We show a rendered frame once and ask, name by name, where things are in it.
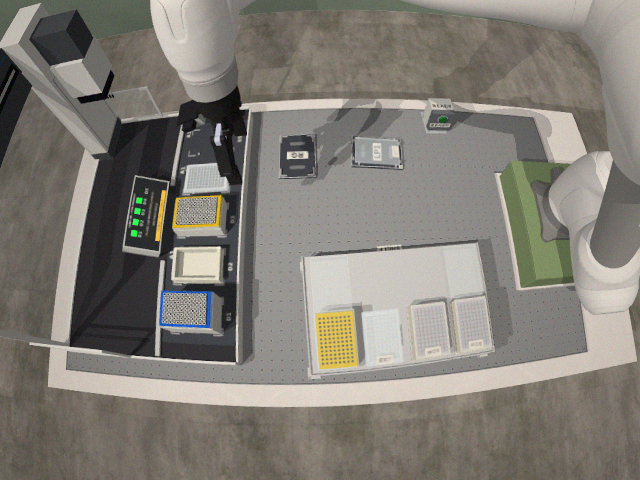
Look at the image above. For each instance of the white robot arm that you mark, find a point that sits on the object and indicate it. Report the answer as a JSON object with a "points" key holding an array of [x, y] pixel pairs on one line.
{"points": [[198, 36]]}

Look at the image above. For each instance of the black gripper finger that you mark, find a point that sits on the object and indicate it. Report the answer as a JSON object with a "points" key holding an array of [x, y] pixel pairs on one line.
{"points": [[238, 122], [222, 150]]}

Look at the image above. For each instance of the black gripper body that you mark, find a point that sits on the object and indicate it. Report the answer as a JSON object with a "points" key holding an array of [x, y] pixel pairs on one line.
{"points": [[219, 110]]}

